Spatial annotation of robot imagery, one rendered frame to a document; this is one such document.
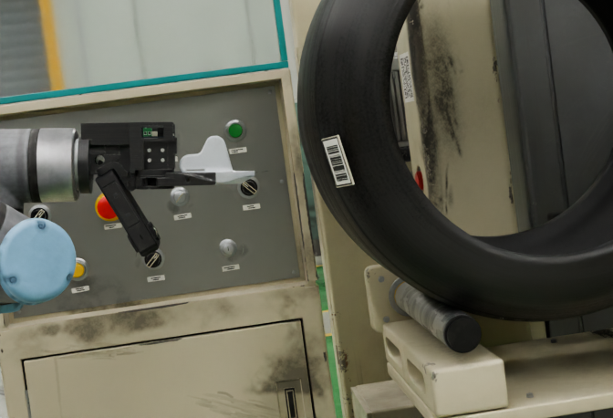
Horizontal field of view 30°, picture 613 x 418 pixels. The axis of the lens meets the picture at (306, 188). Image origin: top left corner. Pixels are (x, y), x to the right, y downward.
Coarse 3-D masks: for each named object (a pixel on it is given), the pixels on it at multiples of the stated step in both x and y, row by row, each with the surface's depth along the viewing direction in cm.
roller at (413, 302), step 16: (400, 288) 165; (400, 304) 163; (416, 304) 152; (432, 304) 146; (416, 320) 154; (432, 320) 141; (448, 320) 135; (464, 320) 134; (448, 336) 134; (464, 336) 134; (480, 336) 134; (464, 352) 134
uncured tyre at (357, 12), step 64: (384, 0) 131; (320, 64) 134; (384, 64) 131; (320, 128) 135; (384, 128) 131; (320, 192) 151; (384, 192) 132; (384, 256) 136; (448, 256) 133; (512, 256) 133; (576, 256) 134
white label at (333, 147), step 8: (336, 136) 131; (328, 144) 133; (336, 144) 132; (328, 152) 134; (336, 152) 132; (344, 152) 131; (328, 160) 134; (336, 160) 133; (344, 160) 131; (336, 168) 133; (344, 168) 132; (336, 176) 134; (344, 176) 132; (336, 184) 135; (344, 184) 133; (352, 184) 131
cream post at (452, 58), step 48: (432, 0) 169; (480, 0) 170; (432, 48) 170; (480, 48) 170; (432, 96) 170; (480, 96) 171; (432, 144) 170; (480, 144) 171; (432, 192) 171; (480, 192) 171; (528, 336) 173
